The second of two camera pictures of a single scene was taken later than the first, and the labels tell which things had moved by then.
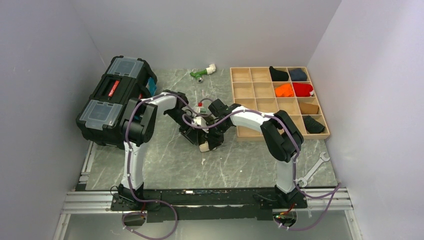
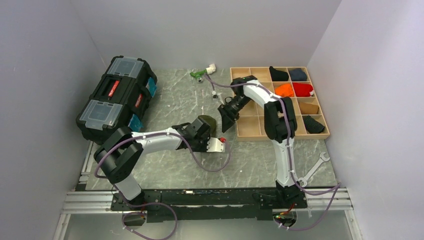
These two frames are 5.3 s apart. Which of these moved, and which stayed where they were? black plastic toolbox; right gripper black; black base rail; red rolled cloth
Moved: right gripper black
Stayed: black base rail; black plastic toolbox; red rolled cloth
